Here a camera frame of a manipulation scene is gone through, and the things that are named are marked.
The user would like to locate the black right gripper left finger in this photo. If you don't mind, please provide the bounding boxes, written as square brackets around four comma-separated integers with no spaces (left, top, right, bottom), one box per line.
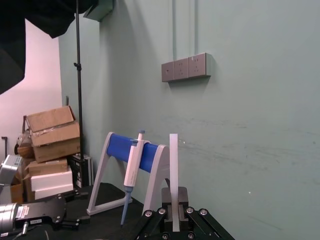
[136,187,174,240]

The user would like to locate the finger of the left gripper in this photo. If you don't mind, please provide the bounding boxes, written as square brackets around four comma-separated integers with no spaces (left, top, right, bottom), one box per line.
[52,215,91,231]
[64,189,90,202]

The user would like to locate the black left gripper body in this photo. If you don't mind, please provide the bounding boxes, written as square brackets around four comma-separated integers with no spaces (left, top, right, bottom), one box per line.
[14,194,68,227]

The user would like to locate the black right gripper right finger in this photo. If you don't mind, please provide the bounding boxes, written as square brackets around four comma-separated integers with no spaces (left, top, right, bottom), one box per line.
[177,186,236,240]

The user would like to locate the white translucent stirring rod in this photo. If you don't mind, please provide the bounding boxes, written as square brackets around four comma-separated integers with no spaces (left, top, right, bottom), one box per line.
[169,133,182,233]

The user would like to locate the black equipment case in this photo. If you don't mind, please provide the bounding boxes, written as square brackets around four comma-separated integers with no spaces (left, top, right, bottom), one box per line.
[67,153,95,188]

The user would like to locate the white foam box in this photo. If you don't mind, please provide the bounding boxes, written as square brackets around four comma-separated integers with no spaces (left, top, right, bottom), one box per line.
[29,166,75,201]

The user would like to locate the small brown cardboard box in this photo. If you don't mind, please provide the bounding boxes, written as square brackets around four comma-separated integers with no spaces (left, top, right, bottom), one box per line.
[9,172,26,204]

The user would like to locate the black table cloth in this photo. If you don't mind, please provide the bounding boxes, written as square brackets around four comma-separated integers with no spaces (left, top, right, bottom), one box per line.
[37,181,237,240]

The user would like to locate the flat brown cardboard box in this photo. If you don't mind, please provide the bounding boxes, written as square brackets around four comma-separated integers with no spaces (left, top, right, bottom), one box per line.
[24,157,69,177]

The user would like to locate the taped brown cardboard box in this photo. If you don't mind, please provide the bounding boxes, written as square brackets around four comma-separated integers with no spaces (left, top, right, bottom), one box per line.
[32,137,82,164]

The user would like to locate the grey pipette stand blue roller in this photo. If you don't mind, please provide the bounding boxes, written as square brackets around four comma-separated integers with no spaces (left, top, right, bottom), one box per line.
[86,131,172,216]

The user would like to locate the white and blue pipette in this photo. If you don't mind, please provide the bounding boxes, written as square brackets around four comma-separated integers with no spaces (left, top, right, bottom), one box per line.
[120,129,147,228]

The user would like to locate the round wooden bowl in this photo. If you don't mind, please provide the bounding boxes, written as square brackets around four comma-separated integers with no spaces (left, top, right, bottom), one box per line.
[16,144,35,159]

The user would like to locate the open brown cardboard box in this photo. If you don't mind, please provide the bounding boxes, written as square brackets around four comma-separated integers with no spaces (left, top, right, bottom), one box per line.
[26,105,81,148]

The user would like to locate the black light stand pole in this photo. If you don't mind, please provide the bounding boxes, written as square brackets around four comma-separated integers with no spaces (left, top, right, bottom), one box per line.
[73,0,85,161]

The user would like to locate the black fabric softbox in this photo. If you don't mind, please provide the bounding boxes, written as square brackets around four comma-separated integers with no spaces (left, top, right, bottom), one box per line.
[0,0,101,95]

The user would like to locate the grey wall socket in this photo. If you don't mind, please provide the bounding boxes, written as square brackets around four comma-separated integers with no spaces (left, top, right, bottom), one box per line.
[187,52,214,79]
[173,57,190,81]
[161,61,175,83]

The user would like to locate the grey wall-mounted box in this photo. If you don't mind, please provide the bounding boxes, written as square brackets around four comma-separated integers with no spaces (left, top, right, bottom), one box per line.
[82,0,115,22]

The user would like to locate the green wall conduit pipe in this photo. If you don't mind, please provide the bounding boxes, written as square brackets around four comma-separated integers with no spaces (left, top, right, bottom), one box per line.
[172,0,177,62]
[194,0,199,55]

